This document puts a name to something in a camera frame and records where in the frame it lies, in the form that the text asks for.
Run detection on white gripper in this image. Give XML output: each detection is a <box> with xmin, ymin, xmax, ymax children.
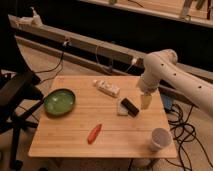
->
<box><xmin>137</xmin><ymin>75</ymin><xmax>158</xmax><ymax>109</ymax></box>

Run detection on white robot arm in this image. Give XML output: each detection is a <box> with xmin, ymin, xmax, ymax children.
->
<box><xmin>138</xmin><ymin>49</ymin><xmax>213</xmax><ymax>118</ymax></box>

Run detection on black rectangular block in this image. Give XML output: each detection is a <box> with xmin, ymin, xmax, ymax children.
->
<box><xmin>121</xmin><ymin>98</ymin><xmax>139</xmax><ymax>117</ymax></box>

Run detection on blue box on floor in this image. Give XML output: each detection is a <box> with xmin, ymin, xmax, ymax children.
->
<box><xmin>161</xmin><ymin>94</ymin><xmax>173</xmax><ymax>110</ymax></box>

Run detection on white sponge block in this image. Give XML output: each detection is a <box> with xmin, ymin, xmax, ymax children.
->
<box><xmin>117</xmin><ymin>99</ymin><xmax>128</xmax><ymax>116</ymax></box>

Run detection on white paper cup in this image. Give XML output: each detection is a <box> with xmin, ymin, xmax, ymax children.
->
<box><xmin>149</xmin><ymin>128</ymin><xmax>172</xmax><ymax>152</ymax></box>

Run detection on wooden table board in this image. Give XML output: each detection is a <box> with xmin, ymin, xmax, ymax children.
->
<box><xmin>29</xmin><ymin>76</ymin><xmax>177</xmax><ymax>158</ymax></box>

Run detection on green bowl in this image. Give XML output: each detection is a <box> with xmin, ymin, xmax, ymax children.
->
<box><xmin>44</xmin><ymin>88</ymin><xmax>76</xmax><ymax>117</ymax></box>

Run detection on long wooden beam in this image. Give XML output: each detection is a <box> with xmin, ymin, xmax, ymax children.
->
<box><xmin>8</xmin><ymin>14</ymin><xmax>213</xmax><ymax>84</ymax></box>

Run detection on black office chair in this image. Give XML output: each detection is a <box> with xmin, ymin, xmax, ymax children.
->
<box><xmin>0</xmin><ymin>71</ymin><xmax>44</xmax><ymax>171</ymax></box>

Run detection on white spray bottle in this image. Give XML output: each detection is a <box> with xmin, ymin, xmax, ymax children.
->
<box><xmin>31</xmin><ymin>7</ymin><xmax>43</xmax><ymax>27</ymax></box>

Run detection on black floor cables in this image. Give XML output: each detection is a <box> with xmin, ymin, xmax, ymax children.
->
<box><xmin>164</xmin><ymin>103</ymin><xmax>213</xmax><ymax>171</ymax></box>

